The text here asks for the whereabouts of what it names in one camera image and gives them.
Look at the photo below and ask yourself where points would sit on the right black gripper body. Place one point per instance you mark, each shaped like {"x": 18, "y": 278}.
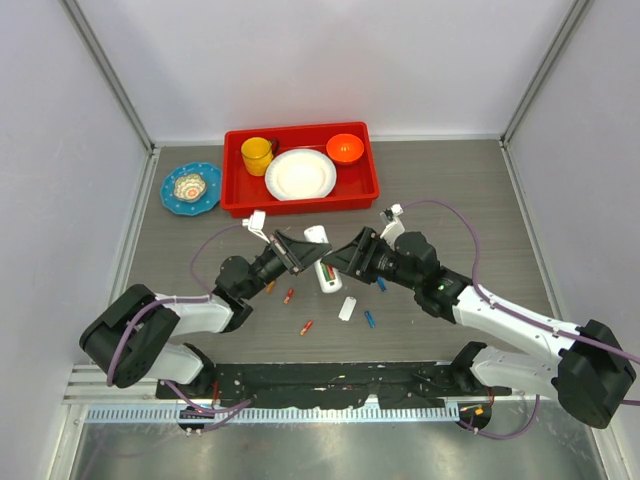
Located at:
{"x": 377, "y": 260}

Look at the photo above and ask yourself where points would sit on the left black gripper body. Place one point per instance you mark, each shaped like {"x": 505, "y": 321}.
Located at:
{"x": 279, "y": 246}

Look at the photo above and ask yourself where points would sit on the green battery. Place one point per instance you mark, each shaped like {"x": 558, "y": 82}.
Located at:
{"x": 325, "y": 273}

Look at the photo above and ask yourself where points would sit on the white remote control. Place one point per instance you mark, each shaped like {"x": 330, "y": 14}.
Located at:
{"x": 317, "y": 234}

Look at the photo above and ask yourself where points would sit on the white battery cover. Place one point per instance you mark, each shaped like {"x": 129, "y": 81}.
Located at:
{"x": 347, "y": 308}

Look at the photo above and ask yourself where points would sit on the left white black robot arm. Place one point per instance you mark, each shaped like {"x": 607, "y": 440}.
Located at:
{"x": 131, "y": 339}

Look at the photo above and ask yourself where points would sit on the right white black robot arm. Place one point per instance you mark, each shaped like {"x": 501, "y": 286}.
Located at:
{"x": 582, "y": 367}

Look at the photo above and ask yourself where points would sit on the blue battery upper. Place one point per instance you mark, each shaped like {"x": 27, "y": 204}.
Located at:
{"x": 382, "y": 285}

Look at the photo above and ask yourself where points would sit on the blue battery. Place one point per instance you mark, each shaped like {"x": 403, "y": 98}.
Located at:
{"x": 370, "y": 319}
{"x": 382, "y": 285}

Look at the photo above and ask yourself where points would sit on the blue battery lower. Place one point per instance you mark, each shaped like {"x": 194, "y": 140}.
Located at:
{"x": 370, "y": 319}

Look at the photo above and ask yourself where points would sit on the white paper plate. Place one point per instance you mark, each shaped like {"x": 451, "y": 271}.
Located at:
{"x": 301, "y": 174}

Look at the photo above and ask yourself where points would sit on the yellow mug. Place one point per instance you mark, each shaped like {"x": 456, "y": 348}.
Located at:
{"x": 258, "y": 153}

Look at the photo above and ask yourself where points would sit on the blue dotted plate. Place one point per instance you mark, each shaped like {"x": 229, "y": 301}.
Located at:
{"x": 213, "y": 178}

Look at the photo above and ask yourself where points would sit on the small patterned bowl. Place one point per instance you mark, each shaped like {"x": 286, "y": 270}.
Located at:
{"x": 189, "y": 188}

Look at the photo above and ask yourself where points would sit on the orange bowl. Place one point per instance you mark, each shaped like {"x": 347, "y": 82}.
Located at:
{"x": 345, "y": 148}

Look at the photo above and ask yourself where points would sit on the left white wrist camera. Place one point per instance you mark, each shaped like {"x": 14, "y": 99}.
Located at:
{"x": 255, "y": 224}

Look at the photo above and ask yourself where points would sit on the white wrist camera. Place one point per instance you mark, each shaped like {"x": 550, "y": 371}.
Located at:
{"x": 393, "y": 226}
{"x": 255, "y": 224}

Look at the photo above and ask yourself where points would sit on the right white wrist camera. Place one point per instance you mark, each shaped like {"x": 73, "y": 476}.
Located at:
{"x": 393, "y": 226}

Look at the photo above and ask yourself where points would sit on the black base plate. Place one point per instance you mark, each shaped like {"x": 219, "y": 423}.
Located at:
{"x": 334, "y": 385}

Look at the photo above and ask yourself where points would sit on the slotted cable duct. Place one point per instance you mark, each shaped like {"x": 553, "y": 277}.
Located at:
{"x": 369, "y": 413}

